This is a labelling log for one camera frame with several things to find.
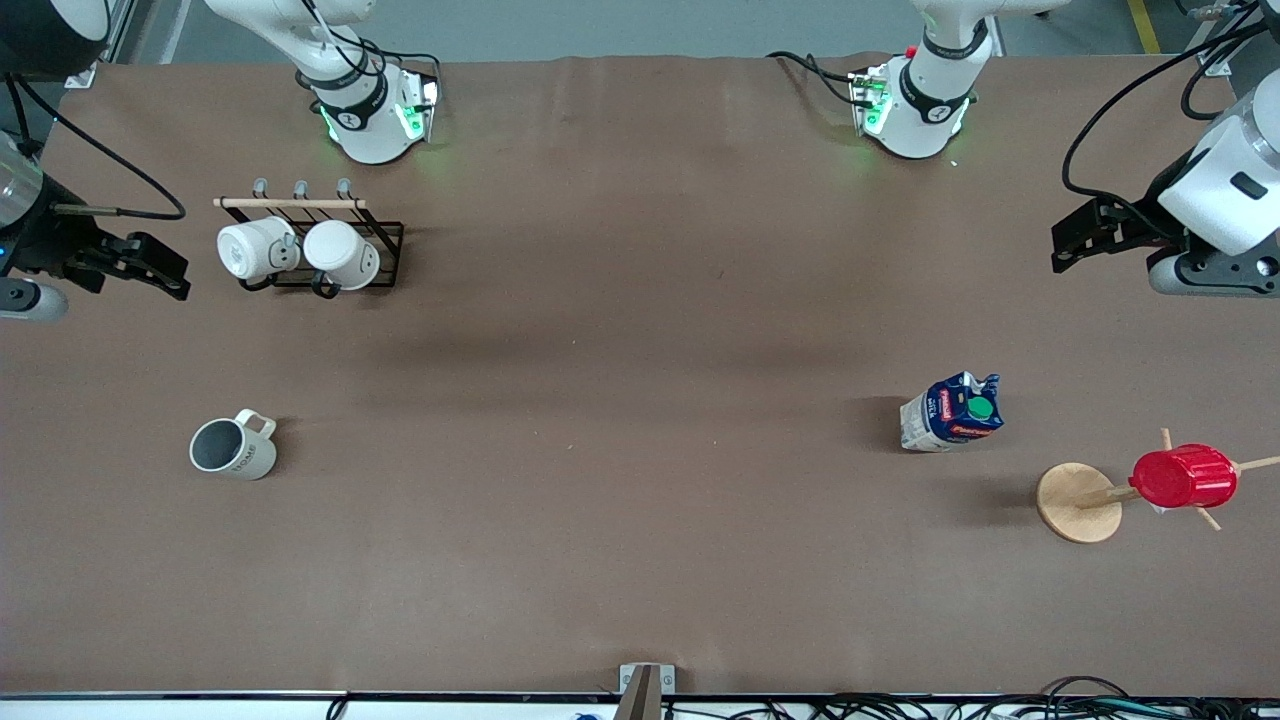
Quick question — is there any white mug with grey inside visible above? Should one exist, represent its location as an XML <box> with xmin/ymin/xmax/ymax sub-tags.
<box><xmin>189</xmin><ymin>408</ymin><xmax>278</xmax><ymax>482</ymax></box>

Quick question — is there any blue and white milk carton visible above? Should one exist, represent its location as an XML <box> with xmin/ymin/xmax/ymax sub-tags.
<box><xmin>899</xmin><ymin>371</ymin><xmax>1005</xmax><ymax>454</ymax></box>

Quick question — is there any red plastic cup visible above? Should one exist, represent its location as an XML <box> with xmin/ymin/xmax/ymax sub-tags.
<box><xmin>1130</xmin><ymin>444</ymin><xmax>1239</xmax><ymax>510</ymax></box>

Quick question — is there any white mug with face print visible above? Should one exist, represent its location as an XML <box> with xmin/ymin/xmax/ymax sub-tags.
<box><xmin>217</xmin><ymin>216</ymin><xmax>301</xmax><ymax>293</ymax></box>

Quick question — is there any grey base connector box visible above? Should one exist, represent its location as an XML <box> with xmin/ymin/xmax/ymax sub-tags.
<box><xmin>393</xmin><ymin>72</ymin><xmax>442</xmax><ymax>143</ymax></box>
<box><xmin>848</xmin><ymin>66</ymin><xmax>893</xmax><ymax>138</ymax></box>

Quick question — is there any wooden mug tree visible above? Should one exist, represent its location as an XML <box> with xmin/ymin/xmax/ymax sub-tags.
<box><xmin>1036</xmin><ymin>428</ymin><xmax>1280</xmax><ymax>545</ymax></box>

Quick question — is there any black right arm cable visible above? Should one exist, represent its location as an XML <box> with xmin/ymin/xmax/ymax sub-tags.
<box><xmin>8</xmin><ymin>75</ymin><xmax>188</xmax><ymax>221</ymax></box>

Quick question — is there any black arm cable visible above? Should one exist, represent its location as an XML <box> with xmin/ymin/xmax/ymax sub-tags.
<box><xmin>1062</xmin><ymin>5</ymin><xmax>1280</xmax><ymax>241</ymax></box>
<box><xmin>8</xmin><ymin>75</ymin><xmax>188</xmax><ymax>221</ymax></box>

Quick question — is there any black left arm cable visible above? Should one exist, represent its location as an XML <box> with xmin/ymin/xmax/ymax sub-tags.
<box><xmin>1062</xmin><ymin>5</ymin><xmax>1280</xmax><ymax>241</ymax></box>

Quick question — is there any black wire mug rack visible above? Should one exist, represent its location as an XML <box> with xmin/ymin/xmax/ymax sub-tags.
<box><xmin>212</xmin><ymin>177</ymin><xmax>406</xmax><ymax>299</ymax></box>

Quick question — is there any white mug with black handle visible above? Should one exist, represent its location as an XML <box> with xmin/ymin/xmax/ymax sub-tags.
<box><xmin>303</xmin><ymin>220</ymin><xmax>382</xmax><ymax>300</ymax></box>

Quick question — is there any black base cable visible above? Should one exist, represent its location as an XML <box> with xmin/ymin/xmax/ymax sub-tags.
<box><xmin>767</xmin><ymin>50</ymin><xmax>863</xmax><ymax>107</ymax></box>
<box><xmin>298</xmin><ymin>0</ymin><xmax>443</xmax><ymax>93</ymax></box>

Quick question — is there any black cable bundle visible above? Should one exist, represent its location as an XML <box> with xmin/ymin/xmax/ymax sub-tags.
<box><xmin>800</xmin><ymin>675</ymin><xmax>1280</xmax><ymax>720</ymax></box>

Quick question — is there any grey metal table bracket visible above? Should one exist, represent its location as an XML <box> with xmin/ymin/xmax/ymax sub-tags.
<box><xmin>612</xmin><ymin>662</ymin><xmax>677</xmax><ymax>720</ymax></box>

